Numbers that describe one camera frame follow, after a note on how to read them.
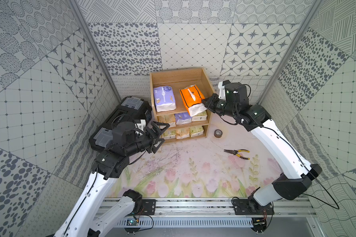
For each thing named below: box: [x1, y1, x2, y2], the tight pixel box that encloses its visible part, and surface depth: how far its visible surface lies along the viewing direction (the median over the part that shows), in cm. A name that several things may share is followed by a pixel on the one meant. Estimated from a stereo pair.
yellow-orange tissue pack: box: [156, 113, 177, 128], surface depth 85 cm
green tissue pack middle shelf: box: [191, 110, 208, 122], surface depth 88 cm
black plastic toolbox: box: [89, 95, 153, 152], surface depth 95 cm
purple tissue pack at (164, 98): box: [153, 85, 177, 113], surface depth 73 cm
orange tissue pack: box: [179, 84, 208, 118], surface depth 70 cm
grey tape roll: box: [213, 128, 223, 138], surface depth 103 cm
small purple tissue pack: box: [174, 112, 193, 125], surface depth 86 cm
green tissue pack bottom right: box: [189, 125, 205, 138], surface depth 100 cm
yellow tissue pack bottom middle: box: [175, 127, 191, 140], surface depth 98 cm
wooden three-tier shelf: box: [149, 67, 216, 144], surface depth 85 cm
